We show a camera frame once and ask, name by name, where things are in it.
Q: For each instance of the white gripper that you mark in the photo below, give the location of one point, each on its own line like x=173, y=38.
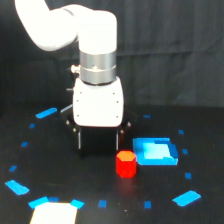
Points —
x=98, y=106

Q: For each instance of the red cylindrical block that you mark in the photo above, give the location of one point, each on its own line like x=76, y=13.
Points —
x=126, y=164

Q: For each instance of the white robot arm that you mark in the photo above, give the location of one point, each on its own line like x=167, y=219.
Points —
x=95, y=32

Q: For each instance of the blue square tape patch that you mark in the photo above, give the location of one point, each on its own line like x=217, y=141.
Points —
x=155, y=151

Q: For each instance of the long blue tape top left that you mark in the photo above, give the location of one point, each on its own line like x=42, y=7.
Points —
x=46, y=113

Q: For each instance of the long blue tape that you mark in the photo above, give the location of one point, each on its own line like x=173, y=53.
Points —
x=46, y=113
x=186, y=198
x=33, y=204
x=17, y=188

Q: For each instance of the small blue tape bottom centre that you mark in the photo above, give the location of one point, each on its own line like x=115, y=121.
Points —
x=102, y=204

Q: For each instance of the small blue tape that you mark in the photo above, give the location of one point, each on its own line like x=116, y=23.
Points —
x=102, y=204
x=147, y=204
x=188, y=175

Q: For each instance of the blue tape beside paper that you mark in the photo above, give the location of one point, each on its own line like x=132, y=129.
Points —
x=78, y=204

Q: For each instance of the white paper sheet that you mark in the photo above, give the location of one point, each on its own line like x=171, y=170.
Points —
x=54, y=213

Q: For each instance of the small blue tape bottom right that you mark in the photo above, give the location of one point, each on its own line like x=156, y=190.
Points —
x=147, y=204

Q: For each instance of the long blue tape bottom left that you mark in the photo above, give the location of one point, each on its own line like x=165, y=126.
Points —
x=33, y=204

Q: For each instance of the black backdrop curtain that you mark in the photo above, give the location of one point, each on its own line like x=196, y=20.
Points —
x=170, y=52

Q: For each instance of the long blue tape bottom right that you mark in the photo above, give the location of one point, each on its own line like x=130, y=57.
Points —
x=186, y=198

